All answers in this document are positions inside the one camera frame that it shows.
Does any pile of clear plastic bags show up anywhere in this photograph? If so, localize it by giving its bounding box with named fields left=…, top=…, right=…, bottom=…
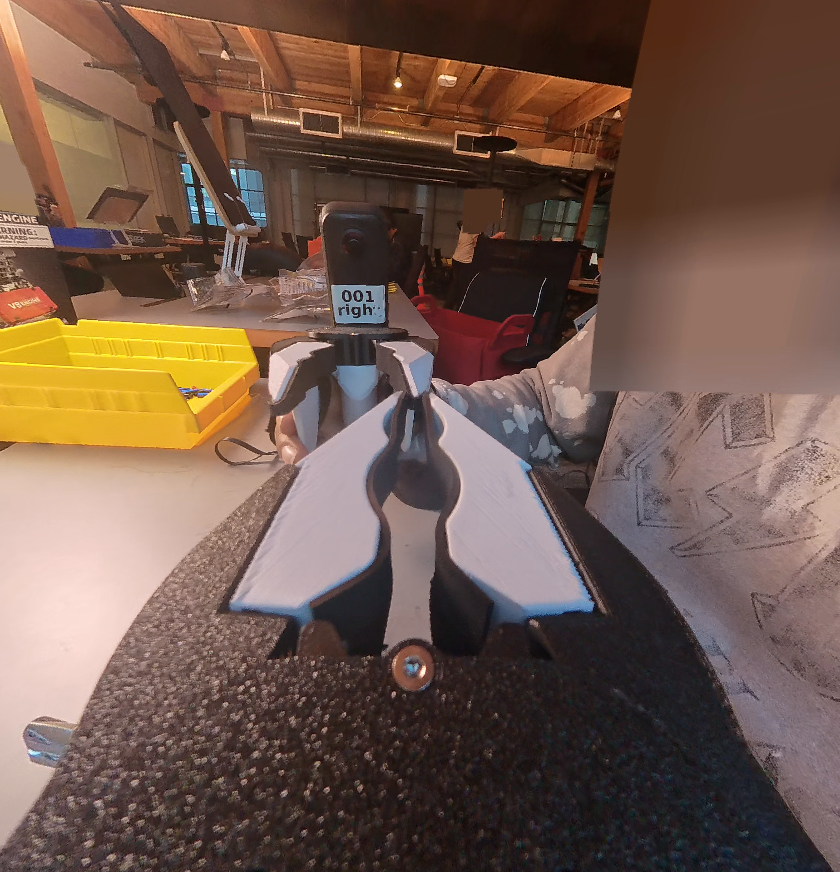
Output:
left=182, top=266, right=332, bottom=324

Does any person's right hand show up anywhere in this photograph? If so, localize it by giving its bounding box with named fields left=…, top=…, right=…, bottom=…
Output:
left=271, top=406, right=309, bottom=464

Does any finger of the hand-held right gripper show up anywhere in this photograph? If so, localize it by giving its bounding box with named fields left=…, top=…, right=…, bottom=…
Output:
left=377, top=341, right=437, bottom=407
left=268, top=341, right=336, bottom=410

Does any yellow plastic bin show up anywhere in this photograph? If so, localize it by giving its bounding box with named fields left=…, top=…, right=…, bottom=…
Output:
left=0, top=318, right=262, bottom=451

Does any toy engine model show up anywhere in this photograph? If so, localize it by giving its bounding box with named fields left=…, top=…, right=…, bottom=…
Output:
left=23, top=716, right=78, bottom=768

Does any black office chair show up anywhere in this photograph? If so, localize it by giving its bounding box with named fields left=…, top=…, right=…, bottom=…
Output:
left=455, top=239, right=584, bottom=369

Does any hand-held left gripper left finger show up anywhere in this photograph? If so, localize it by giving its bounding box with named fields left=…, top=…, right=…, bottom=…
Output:
left=230, top=394, right=402, bottom=618

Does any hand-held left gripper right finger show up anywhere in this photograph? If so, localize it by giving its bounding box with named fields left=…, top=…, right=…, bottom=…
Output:
left=423, top=394, right=597, bottom=632

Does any dark board on white stand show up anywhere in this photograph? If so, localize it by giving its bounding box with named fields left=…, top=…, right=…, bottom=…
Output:
left=100, top=0, right=264, bottom=280

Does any dark printed cardboard box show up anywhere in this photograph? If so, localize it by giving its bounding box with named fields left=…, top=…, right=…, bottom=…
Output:
left=0, top=209, right=78, bottom=331

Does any red chair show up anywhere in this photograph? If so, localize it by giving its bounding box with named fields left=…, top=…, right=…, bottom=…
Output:
left=414, top=293, right=537, bottom=386

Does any grey background table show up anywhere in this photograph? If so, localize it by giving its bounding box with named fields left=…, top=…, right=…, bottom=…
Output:
left=73, top=280, right=441, bottom=352

